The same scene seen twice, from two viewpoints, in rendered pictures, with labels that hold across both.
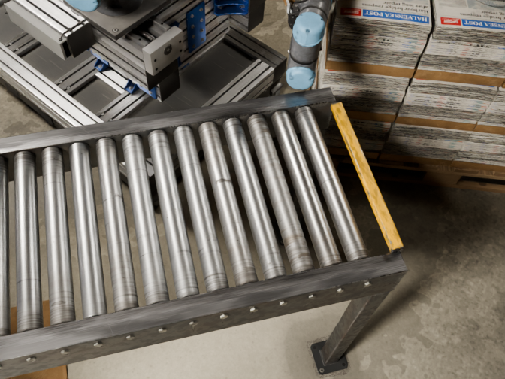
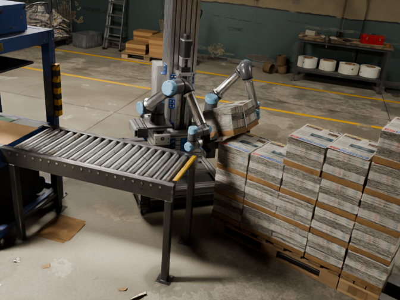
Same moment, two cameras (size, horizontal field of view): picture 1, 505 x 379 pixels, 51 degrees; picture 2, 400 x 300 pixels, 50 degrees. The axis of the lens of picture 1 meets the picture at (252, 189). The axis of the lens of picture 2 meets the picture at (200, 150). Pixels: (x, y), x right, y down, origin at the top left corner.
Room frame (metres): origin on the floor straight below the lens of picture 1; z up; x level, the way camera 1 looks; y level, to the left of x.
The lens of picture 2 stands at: (-1.44, -1.83, 2.17)
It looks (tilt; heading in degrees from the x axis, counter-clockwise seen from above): 24 degrees down; 34
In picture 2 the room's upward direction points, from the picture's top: 5 degrees clockwise
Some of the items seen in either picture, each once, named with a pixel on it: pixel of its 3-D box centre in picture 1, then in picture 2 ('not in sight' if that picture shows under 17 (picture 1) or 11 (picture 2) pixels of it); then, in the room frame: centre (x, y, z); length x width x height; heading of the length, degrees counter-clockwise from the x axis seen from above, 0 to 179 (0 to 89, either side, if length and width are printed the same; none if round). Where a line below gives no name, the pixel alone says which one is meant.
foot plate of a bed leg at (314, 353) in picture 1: (329, 356); (164, 278); (0.50, -0.32, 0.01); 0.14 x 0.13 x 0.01; 19
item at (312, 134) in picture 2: not in sight; (316, 135); (1.43, -0.92, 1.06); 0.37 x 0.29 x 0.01; 179
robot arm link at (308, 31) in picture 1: (308, 33); (194, 133); (1.05, -0.10, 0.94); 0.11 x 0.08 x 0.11; 171
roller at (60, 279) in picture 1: (57, 231); (93, 152); (0.52, 0.43, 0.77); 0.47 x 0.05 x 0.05; 19
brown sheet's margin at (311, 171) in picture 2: not in sight; (311, 159); (1.45, -0.91, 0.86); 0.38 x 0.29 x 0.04; 179
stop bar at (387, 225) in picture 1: (364, 171); (185, 168); (0.74, -0.27, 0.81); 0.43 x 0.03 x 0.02; 19
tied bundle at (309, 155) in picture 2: not in sight; (313, 149); (1.45, -0.91, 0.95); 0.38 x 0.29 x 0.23; 179
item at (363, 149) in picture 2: not in sight; (356, 146); (1.45, -1.20, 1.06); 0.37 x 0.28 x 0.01; 0
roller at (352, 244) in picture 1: (328, 180); (174, 169); (0.72, -0.19, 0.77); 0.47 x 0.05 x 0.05; 19
